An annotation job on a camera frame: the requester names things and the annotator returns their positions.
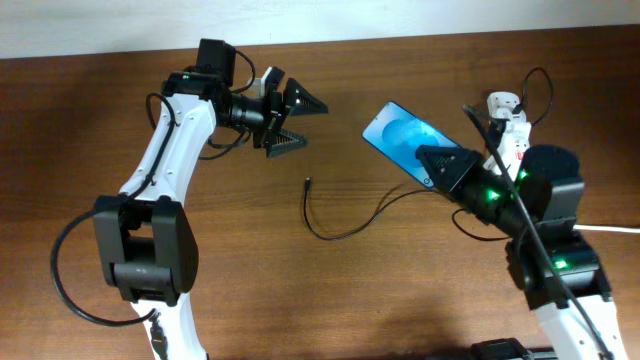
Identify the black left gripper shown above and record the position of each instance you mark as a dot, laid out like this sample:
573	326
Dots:
277	112

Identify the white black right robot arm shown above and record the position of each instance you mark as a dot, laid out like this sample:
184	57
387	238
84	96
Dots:
562	278

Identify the white charger adapter plug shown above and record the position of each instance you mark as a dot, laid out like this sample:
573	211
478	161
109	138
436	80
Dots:
502	105

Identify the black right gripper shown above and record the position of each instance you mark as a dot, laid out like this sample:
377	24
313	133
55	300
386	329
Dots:
467	165

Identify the blue Samsung smartphone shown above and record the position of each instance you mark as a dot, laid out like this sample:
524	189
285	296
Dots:
397	133

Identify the white power strip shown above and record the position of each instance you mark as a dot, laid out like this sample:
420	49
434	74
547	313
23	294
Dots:
512	141

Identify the black base bracket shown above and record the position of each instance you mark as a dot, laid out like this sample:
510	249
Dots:
500	349

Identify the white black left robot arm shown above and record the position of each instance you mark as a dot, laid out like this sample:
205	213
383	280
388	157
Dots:
146	245

